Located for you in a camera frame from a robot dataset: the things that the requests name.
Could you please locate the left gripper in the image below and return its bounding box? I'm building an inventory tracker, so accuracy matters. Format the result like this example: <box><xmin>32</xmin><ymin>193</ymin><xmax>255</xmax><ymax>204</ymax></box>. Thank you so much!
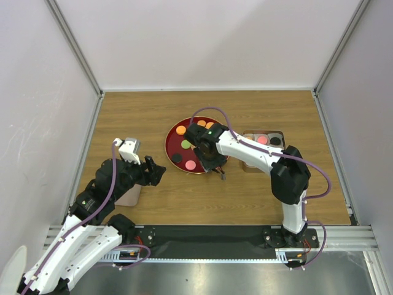
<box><xmin>112</xmin><ymin>154</ymin><xmax>166</xmax><ymax>200</ymax></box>

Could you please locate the green macaron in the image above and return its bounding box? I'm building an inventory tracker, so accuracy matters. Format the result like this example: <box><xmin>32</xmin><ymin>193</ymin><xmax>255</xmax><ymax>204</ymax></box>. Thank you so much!
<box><xmin>181</xmin><ymin>140</ymin><xmax>192</xmax><ymax>149</ymax></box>

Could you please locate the gold tin lid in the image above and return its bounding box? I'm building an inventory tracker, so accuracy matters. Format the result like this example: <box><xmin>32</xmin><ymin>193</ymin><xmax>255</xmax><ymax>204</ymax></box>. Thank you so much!
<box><xmin>115</xmin><ymin>184</ymin><xmax>142</xmax><ymax>207</ymax></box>

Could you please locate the pink cookie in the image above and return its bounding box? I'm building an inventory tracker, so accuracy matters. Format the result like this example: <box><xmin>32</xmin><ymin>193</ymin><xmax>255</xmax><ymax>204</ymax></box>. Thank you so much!
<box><xmin>257</xmin><ymin>135</ymin><xmax>269</xmax><ymax>145</ymax></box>
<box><xmin>185</xmin><ymin>160</ymin><xmax>197</xmax><ymax>171</ymax></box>

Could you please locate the black sandwich cookie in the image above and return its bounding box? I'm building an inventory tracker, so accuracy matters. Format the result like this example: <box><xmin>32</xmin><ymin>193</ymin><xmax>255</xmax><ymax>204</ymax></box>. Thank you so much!
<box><xmin>171</xmin><ymin>153</ymin><xmax>182</xmax><ymax>163</ymax></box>
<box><xmin>270</xmin><ymin>136</ymin><xmax>282</xmax><ymax>146</ymax></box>

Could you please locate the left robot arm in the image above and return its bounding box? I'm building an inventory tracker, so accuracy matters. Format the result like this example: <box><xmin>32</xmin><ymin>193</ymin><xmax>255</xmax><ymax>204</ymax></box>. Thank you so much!
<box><xmin>17</xmin><ymin>156</ymin><xmax>166</xmax><ymax>294</ymax></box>

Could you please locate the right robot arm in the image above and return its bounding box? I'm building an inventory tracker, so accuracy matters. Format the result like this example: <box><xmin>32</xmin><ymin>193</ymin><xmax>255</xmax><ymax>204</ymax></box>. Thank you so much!
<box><xmin>184</xmin><ymin>123</ymin><xmax>311</xmax><ymax>247</ymax></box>

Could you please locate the round red tray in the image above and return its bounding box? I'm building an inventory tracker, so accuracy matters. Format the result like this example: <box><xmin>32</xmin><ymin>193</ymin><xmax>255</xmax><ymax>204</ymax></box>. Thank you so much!
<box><xmin>165</xmin><ymin>116</ymin><xmax>231</xmax><ymax>175</ymax></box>

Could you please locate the orange sandwich biscuit left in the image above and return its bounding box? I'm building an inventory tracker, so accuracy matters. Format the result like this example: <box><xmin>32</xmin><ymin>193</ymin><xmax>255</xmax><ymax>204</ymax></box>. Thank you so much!
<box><xmin>176</xmin><ymin>125</ymin><xmax>187</xmax><ymax>136</ymax></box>

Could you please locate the gold cookie tin box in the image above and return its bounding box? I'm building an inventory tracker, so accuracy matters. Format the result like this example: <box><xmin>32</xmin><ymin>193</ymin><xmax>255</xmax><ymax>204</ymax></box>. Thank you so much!
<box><xmin>241</xmin><ymin>130</ymin><xmax>287</xmax><ymax>173</ymax></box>

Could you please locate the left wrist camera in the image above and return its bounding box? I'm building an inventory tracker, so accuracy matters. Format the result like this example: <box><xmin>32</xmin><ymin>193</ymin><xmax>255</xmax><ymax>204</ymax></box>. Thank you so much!
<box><xmin>118</xmin><ymin>138</ymin><xmax>141</xmax><ymax>165</ymax></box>

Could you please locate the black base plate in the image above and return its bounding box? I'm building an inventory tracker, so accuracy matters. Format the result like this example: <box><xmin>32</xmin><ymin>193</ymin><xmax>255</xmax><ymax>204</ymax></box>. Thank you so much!
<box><xmin>122</xmin><ymin>225</ymin><xmax>320</xmax><ymax>258</ymax></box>

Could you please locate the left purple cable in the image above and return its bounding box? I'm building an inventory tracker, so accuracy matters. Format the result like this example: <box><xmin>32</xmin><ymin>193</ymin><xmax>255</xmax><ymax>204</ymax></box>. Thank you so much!
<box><xmin>20</xmin><ymin>138</ymin><xmax>152</xmax><ymax>294</ymax></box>

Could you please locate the grey cable duct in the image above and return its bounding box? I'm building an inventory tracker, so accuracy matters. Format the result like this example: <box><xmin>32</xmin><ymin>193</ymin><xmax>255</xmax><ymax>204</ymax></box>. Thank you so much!
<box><xmin>99</xmin><ymin>249</ymin><xmax>306</xmax><ymax>266</ymax></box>

